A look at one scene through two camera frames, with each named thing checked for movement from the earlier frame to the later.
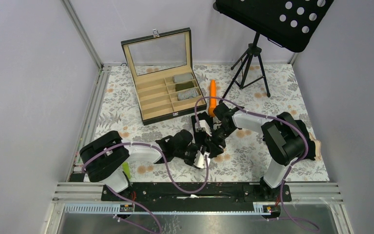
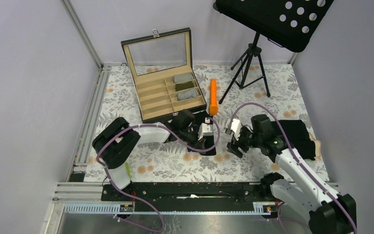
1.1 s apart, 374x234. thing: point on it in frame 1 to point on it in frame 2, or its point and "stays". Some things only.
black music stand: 290,24 stays
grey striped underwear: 187,94 stays
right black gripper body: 218,136 to 246,141
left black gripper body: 190,154 to 192,138
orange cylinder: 212,101 stays
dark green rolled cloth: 184,85 stays
